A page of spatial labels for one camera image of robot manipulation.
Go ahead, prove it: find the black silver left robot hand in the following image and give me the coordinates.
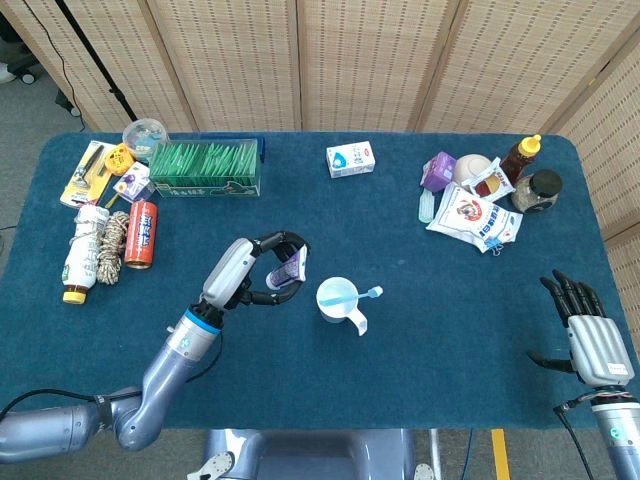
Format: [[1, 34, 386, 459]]
[[198, 230, 311, 314]]

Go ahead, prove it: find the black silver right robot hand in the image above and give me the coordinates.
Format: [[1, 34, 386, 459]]
[[526, 269, 635, 389]]

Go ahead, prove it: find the purple white toothpaste tube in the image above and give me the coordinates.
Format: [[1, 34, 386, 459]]
[[266, 245, 309, 290]]

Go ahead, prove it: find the light blue toothbrush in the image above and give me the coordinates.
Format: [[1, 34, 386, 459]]
[[321, 285, 385, 309]]

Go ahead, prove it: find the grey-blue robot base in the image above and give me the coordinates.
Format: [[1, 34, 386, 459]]
[[187, 428, 436, 480]]

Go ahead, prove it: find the blue table cloth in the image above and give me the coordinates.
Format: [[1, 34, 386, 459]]
[[0, 130, 614, 432]]

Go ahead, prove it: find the red drink can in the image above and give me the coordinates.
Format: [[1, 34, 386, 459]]
[[124, 199, 159, 270]]

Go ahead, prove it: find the green tea bag box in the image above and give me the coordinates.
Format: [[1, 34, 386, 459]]
[[148, 138, 262, 199]]

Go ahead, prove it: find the purple white small carton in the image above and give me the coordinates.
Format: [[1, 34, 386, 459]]
[[113, 161, 156, 203]]

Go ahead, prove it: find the white bottle with yellow cap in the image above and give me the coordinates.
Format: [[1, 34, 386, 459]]
[[61, 203, 111, 305]]

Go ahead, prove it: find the clear round plastic container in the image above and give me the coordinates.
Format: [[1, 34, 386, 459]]
[[122, 117, 171, 164]]

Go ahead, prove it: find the white blue milk carton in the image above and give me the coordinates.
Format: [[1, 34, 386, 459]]
[[326, 140, 376, 180]]

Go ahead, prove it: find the glass jar with black lid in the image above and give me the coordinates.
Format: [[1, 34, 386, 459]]
[[510, 168, 565, 215]]

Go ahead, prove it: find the razor in yellow card pack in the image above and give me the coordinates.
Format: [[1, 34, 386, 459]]
[[59, 140, 119, 210]]

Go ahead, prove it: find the white bag with blue print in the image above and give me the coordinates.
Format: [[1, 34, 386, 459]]
[[425, 181, 524, 254]]

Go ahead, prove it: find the red white snack bag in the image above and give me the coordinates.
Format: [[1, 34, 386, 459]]
[[469, 156, 517, 202]]

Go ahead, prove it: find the brown bottle with yellow cap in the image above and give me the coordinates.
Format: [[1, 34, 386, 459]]
[[498, 133, 543, 184]]

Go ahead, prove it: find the white round bowl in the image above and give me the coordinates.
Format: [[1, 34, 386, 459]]
[[453, 153, 495, 187]]

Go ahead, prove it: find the purple tissue pack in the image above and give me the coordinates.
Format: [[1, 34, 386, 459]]
[[420, 151, 458, 193]]

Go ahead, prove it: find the black tripod stand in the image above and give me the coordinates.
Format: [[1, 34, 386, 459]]
[[53, 0, 139, 121]]

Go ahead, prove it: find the black office chair base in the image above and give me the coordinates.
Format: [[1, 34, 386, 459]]
[[0, 14, 44, 86]]

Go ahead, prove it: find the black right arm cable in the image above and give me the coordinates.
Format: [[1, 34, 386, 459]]
[[552, 394, 596, 480]]

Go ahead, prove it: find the white cup with handle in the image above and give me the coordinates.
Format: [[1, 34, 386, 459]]
[[315, 276, 370, 337]]

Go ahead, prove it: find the braided rope coil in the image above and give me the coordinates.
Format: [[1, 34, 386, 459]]
[[95, 210, 131, 285]]

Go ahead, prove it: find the blue floor cable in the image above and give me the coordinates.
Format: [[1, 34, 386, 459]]
[[462, 428, 475, 480]]

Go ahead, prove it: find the thin black hanging cable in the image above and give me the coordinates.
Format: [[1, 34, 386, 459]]
[[22, 0, 94, 134]]

